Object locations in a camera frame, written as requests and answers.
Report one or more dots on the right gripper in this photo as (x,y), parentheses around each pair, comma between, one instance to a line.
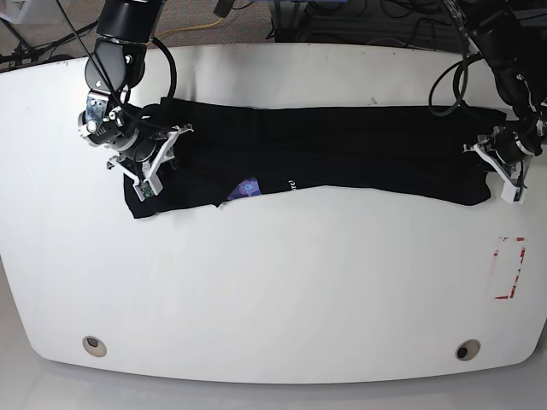
(140,149)

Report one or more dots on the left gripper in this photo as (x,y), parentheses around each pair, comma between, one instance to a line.
(509,150)

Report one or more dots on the black T-shirt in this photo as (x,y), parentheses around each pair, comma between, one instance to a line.
(235,152)

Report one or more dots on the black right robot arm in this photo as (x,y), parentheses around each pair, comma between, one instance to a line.
(125,29)

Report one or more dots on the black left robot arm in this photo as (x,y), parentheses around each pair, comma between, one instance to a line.
(490,32)

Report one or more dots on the red tape rectangle marking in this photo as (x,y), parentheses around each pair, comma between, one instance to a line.
(507,262)

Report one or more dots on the right table grommet hole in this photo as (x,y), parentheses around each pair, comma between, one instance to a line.
(467,350)

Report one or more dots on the table grommet hole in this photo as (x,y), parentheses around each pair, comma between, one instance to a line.
(467,350)
(94,346)

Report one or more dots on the left table grommet hole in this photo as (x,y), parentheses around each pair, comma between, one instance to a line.
(94,346)

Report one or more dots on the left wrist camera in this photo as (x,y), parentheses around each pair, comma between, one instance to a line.
(513,194)

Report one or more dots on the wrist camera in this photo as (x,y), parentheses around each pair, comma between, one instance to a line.
(513,194)
(148,188)

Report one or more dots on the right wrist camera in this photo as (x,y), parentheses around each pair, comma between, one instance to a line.
(148,188)

